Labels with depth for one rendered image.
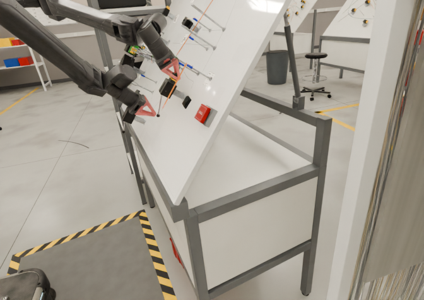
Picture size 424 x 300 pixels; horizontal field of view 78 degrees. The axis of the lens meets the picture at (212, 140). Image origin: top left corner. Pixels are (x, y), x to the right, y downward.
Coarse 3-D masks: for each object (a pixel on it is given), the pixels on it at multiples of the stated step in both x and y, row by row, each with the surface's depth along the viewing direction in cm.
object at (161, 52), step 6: (156, 42) 86; (162, 42) 87; (150, 48) 87; (156, 48) 87; (162, 48) 87; (168, 48) 92; (156, 54) 88; (162, 54) 88; (168, 54) 87; (156, 60) 90; (162, 60) 87
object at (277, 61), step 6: (270, 54) 503; (276, 54) 496; (282, 54) 496; (270, 60) 508; (276, 60) 501; (282, 60) 501; (270, 66) 514; (276, 66) 507; (282, 66) 507; (270, 72) 519; (276, 72) 512; (282, 72) 513; (270, 78) 526; (276, 78) 518; (282, 78) 519; (270, 84) 533; (276, 84) 524
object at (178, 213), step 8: (128, 128) 154; (136, 136) 128; (136, 144) 130; (144, 152) 112; (144, 160) 113; (152, 168) 99; (152, 176) 102; (160, 184) 89; (160, 192) 91; (168, 200) 81; (184, 200) 80; (168, 208) 83; (176, 208) 79; (184, 208) 80; (176, 216) 80; (184, 216) 81
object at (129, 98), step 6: (126, 90) 90; (138, 90) 97; (120, 96) 89; (126, 96) 90; (132, 96) 91; (138, 96) 92; (126, 102) 91; (132, 102) 92; (138, 102) 90; (132, 108) 91
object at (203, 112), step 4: (200, 108) 79; (204, 108) 76; (208, 108) 75; (200, 112) 78; (204, 112) 76; (208, 112) 76; (196, 116) 79; (200, 116) 77; (204, 116) 76; (200, 120) 76; (204, 120) 76
